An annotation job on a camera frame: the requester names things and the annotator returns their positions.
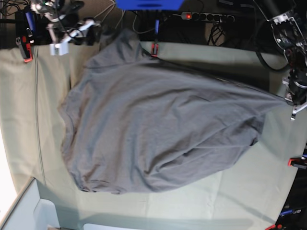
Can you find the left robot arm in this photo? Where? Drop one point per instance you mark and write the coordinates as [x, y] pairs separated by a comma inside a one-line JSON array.
[[289, 30]]

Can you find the red black clamp top left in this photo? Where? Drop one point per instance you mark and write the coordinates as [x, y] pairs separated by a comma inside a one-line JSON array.
[[25, 29]]

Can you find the red clamp bottom right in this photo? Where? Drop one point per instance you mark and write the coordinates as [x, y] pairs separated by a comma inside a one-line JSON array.
[[275, 227]]

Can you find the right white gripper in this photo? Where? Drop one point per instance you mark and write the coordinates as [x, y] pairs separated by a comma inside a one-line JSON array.
[[86, 32]]

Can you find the white storage bin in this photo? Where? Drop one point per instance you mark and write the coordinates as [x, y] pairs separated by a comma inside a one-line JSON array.
[[30, 212]]

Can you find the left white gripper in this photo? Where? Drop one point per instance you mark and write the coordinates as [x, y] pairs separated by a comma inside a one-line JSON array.
[[295, 95]]

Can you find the red black clamp top centre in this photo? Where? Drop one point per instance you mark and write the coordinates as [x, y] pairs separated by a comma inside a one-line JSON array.
[[155, 45]]

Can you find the black power strip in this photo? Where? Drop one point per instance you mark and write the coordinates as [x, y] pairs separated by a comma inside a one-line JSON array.
[[207, 17]]

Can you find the red black clamp right edge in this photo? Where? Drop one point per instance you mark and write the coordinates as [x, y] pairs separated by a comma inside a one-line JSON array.
[[300, 163]]

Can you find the grey t-shirt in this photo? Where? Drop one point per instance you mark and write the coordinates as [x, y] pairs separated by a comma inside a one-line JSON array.
[[135, 124]]

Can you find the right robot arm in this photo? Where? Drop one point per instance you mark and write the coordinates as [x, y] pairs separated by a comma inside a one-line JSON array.
[[64, 26]]

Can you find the red black clamp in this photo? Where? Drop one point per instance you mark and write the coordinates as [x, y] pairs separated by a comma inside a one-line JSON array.
[[25, 29], [155, 45]]

